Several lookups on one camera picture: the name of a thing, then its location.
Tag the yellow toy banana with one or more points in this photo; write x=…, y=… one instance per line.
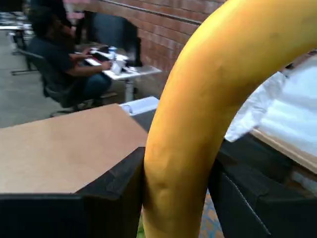
x=198, y=99

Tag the person's right hand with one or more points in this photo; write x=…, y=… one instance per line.
x=106, y=66

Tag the person's left hand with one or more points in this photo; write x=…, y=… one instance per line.
x=87, y=52

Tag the white plastic sheet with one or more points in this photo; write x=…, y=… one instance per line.
x=284, y=109

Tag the white box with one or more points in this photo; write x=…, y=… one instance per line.
x=141, y=104

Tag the black office chair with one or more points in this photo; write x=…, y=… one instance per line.
x=49, y=86

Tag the white crumpled paper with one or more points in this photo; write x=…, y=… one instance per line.
x=118, y=67

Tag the white desk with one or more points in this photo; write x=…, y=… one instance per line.
x=133, y=72

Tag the person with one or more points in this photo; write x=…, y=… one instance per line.
x=54, y=57

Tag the black computer monitor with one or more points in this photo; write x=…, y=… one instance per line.
x=111, y=34

